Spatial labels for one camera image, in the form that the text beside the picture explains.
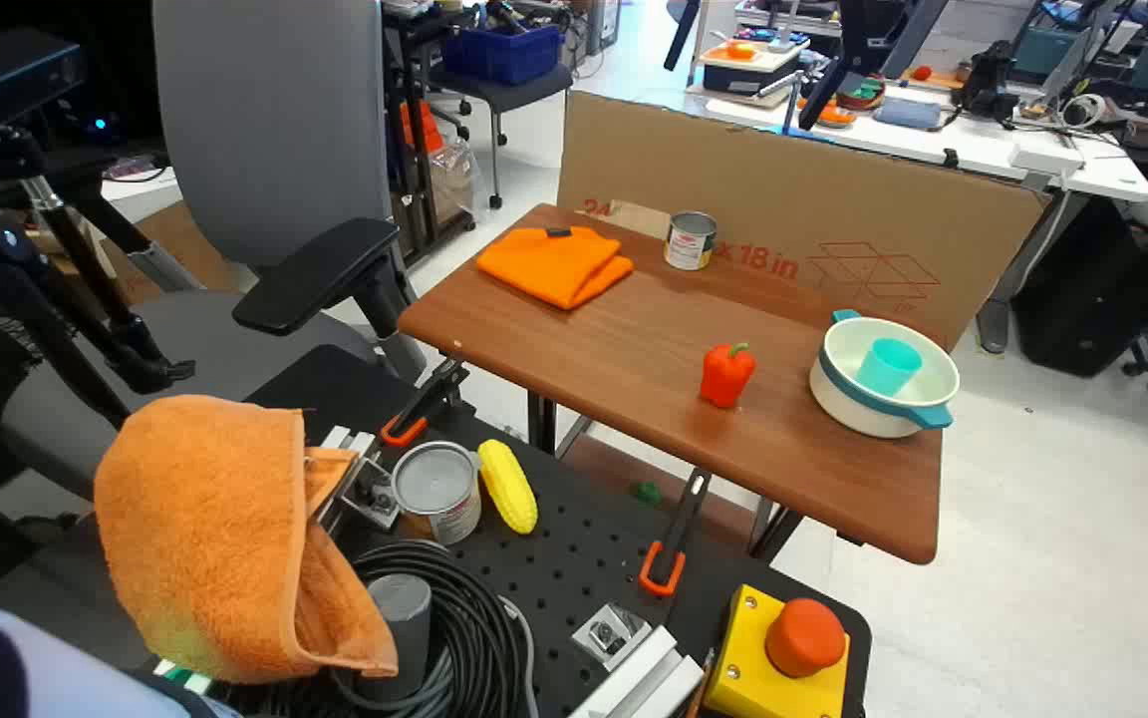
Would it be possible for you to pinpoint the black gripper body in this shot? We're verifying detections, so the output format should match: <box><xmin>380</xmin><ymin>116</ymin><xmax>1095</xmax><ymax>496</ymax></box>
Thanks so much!
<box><xmin>832</xmin><ymin>0</ymin><xmax>928</xmax><ymax>80</ymax></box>

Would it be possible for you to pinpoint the teal plastic cup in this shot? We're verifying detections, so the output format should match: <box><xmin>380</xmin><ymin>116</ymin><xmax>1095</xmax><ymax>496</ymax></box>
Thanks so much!
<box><xmin>857</xmin><ymin>331</ymin><xmax>928</xmax><ymax>399</ymax></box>

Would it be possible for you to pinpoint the white dish with teal rim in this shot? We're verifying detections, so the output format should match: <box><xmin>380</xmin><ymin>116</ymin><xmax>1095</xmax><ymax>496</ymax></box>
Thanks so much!
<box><xmin>807</xmin><ymin>308</ymin><xmax>965</xmax><ymax>443</ymax></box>

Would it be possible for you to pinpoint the dark box with orange item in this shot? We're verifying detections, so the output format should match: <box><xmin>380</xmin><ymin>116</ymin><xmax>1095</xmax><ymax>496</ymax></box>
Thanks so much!
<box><xmin>698</xmin><ymin>36</ymin><xmax>812</xmax><ymax>100</ymax></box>

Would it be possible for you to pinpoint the brown cardboard panel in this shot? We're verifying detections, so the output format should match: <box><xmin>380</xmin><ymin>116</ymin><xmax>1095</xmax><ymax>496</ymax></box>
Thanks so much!
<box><xmin>554</xmin><ymin>88</ymin><xmax>1050</xmax><ymax>357</ymax></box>

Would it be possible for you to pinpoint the white background desk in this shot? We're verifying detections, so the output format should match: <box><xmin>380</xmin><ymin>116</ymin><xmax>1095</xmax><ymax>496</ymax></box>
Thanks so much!
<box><xmin>687</xmin><ymin>52</ymin><xmax>1148</xmax><ymax>206</ymax></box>

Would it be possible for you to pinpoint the tin can with white-green label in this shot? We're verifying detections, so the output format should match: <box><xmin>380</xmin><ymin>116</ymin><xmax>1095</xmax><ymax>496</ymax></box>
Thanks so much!
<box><xmin>662</xmin><ymin>206</ymin><xmax>721</xmax><ymax>274</ymax></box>

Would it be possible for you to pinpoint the red-orange toy pepper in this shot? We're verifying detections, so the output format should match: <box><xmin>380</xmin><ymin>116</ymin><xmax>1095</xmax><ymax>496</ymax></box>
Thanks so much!
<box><xmin>698</xmin><ymin>341</ymin><xmax>760</xmax><ymax>414</ymax></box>

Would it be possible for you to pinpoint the folded orange cloth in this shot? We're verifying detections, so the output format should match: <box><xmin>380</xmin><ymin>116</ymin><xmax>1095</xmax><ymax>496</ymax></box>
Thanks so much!
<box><xmin>471</xmin><ymin>222</ymin><xmax>637</xmax><ymax>317</ymax></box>

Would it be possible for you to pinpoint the brown wooden table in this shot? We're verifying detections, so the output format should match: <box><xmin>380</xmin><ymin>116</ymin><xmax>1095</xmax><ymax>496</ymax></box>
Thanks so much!
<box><xmin>396</xmin><ymin>200</ymin><xmax>949</xmax><ymax>569</ymax></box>

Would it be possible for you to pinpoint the blue storage bin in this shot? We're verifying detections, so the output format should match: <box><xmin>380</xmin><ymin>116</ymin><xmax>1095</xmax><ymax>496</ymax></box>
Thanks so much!
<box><xmin>442</xmin><ymin>19</ymin><xmax>566</xmax><ymax>88</ymax></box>

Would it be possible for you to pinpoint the yellow toy corn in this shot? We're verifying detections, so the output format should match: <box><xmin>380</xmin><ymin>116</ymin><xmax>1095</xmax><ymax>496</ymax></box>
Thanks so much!
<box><xmin>475</xmin><ymin>434</ymin><xmax>541</xmax><ymax>539</ymax></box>

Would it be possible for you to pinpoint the black perforated base board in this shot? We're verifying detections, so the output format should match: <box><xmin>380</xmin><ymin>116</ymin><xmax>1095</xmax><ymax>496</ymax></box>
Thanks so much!
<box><xmin>237</xmin><ymin>341</ymin><xmax>879</xmax><ymax>718</ymax></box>

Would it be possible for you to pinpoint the tin can with orange label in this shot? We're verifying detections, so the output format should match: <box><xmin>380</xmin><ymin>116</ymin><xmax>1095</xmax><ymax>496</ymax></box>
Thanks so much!
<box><xmin>391</xmin><ymin>439</ymin><xmax>488</xmax><ymax>547</ymax></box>

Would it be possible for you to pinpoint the gray office chair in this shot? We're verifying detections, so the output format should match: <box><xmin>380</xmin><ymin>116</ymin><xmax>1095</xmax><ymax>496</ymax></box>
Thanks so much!
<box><xmin>0</xmin><ymin>0</ymin><xmax>407</xmax><ymax>500</ymax></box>

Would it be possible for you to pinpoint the yellow emergency stop box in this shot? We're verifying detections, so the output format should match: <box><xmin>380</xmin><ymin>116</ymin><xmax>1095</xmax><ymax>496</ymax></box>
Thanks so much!
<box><xmin>701</xmin><ymin>583</ymin><xmax>857</xmax><ymax>718</ymax></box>

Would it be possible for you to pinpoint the orange fluffy towel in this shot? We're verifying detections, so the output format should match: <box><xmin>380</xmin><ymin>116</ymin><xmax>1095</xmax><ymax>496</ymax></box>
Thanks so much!
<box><xmin>91</xmin><ymin>393</ymin><xmax>402</xmax><ymax>689</ymax></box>

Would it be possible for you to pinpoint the white rounded housing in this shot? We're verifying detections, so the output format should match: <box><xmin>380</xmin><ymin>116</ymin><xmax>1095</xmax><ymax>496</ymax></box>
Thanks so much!
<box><xmin>0</xmin><ymin>603</ymin><xmax>246</xmax><ymax>718</ymax></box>

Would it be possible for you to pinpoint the black clamp with orange handle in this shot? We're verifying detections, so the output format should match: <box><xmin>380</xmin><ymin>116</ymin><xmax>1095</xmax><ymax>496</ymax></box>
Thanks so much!
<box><xmin>374</xmin><ymin>351</ymin><xmax>475</xmax><ymax>455</ymax></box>
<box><xmin>636</xmin><ymin>467</ymin><xmax>713</xmax><ymax>603</ymax></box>

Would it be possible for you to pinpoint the silver aluminium bracket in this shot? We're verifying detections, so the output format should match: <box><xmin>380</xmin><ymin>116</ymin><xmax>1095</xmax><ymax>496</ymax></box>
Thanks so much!
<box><xmin>572</xmin><ymin>603</ymin><xmax>709</xmax><ymax>718</ymax></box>

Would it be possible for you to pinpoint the coiled black cable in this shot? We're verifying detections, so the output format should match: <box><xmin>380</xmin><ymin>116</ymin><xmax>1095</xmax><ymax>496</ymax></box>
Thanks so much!
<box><xmin>333</xmin><ymin>535</ymin><xmax>541</xmax><ymax>718</ymax></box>

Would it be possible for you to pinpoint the gray cylinder post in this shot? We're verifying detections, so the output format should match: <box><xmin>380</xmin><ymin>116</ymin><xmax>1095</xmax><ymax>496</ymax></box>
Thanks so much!
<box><xmin>363</xmin><ymin>569</ymin><xmax>439</xmax><ymax>712</ymax></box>

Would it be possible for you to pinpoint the black camera on tripod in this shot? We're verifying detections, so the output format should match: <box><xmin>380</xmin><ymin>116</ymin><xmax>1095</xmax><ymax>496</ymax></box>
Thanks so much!
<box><xmin>0</xmin><ymin>24</ymin><xmax>201</xmax><ymax>443</ymax></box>

